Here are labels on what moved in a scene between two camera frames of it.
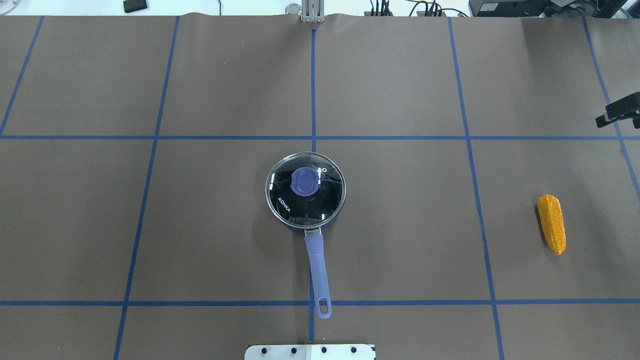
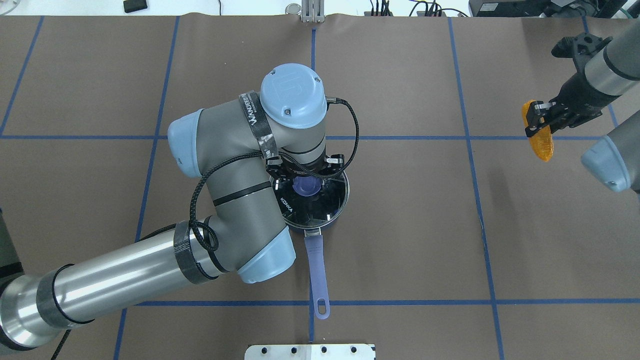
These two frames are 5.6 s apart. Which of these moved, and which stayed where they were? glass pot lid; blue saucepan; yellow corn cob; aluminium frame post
Moved: yellow corn cob
Stayed: glass pot lid; blue saucepan; aluminium frame post
